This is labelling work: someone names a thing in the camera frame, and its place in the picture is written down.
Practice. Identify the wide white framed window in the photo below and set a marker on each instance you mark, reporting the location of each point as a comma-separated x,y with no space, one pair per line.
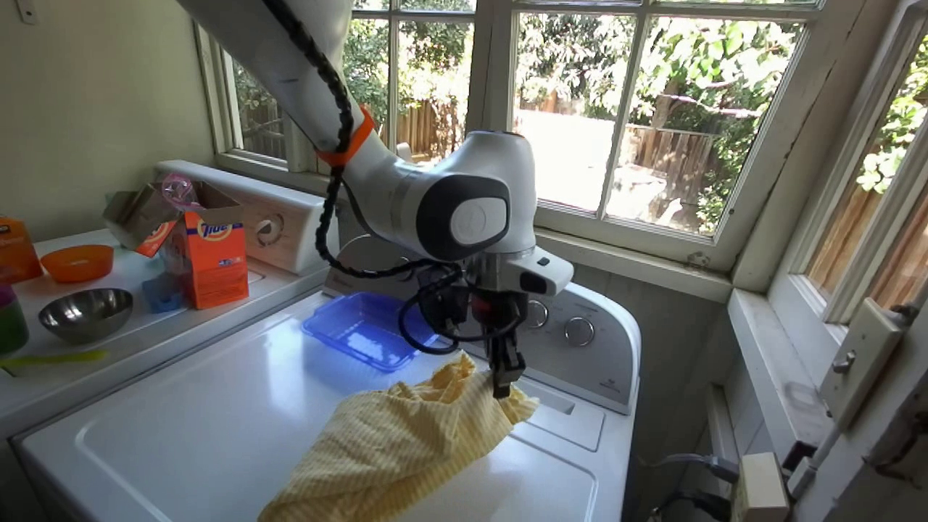
599,107

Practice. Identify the orange detergent box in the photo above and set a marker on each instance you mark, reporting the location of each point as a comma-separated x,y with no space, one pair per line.
218,272

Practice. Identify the yellow waffle towel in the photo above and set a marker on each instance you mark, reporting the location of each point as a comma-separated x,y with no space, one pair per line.
407,446

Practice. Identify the silver washer knob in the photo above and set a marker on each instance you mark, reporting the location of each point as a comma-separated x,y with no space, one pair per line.
578,333
540,314

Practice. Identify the white washing machine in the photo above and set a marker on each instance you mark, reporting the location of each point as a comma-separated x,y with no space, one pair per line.
193,436

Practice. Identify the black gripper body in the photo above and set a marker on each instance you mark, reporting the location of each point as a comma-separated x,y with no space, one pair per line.
496,311

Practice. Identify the steel bowl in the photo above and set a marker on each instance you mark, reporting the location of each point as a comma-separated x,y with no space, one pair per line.
86,314

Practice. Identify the green plastic utensil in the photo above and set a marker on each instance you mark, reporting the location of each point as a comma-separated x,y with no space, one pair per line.
54,358

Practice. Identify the blue plastic container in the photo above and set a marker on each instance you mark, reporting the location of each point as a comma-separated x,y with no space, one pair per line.
353,330

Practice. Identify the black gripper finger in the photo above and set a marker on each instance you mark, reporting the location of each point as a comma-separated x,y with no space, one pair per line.
496,363
517,358

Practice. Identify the clear bluish cup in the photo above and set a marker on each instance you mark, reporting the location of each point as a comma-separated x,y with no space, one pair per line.
163,289

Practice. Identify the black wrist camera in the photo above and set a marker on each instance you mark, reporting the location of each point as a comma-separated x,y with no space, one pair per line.
441,310

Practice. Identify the beige block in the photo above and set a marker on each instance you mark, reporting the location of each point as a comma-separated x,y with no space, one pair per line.
762,488

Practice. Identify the white wall switch box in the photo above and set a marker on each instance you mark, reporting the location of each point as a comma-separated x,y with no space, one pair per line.
866,358

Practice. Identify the green plastic cup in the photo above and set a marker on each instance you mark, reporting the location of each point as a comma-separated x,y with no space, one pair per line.
12,324

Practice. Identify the orange plastic bowl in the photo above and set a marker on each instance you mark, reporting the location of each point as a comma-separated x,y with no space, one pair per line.
77,262

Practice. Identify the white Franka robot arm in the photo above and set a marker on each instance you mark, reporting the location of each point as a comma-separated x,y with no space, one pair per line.
425,192

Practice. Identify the white dryer knob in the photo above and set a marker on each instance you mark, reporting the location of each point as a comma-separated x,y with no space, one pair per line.
269,230

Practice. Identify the narrow white framed window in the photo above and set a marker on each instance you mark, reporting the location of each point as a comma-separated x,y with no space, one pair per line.
872,192

